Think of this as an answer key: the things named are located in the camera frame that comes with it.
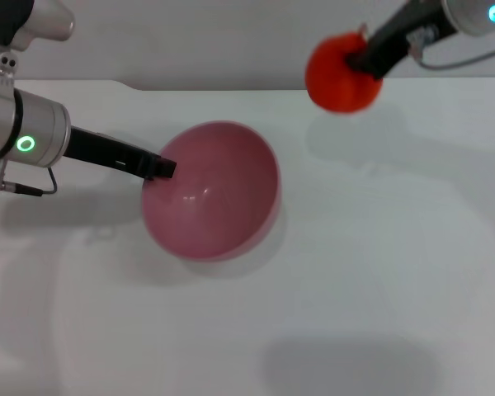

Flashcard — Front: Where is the arm gripper cable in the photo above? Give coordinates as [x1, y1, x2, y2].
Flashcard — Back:
[0, 158, 59, 197]
[411, 40, 495, 70]

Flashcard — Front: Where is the orange fruit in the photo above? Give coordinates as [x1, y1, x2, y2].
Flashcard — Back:
[304, 31, 384, 114]

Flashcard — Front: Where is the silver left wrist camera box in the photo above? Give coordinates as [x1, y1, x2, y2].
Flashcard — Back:
[0, 0, 77, 53]

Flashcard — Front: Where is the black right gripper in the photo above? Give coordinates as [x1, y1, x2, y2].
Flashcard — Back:
[346, 0, 454, 81]

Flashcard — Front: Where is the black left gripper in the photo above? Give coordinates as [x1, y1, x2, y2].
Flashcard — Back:
[63, 125, 178, 182]

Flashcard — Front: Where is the right arm gripper cable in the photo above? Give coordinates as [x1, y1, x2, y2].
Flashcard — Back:
[411, 40, 495, 70]

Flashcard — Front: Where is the pink plastic bowl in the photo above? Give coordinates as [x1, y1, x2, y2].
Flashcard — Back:
[141, 120, 283, 262]

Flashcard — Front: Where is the left arm gripper cable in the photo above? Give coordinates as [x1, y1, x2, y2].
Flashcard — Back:
[0, 158, 59, 197]

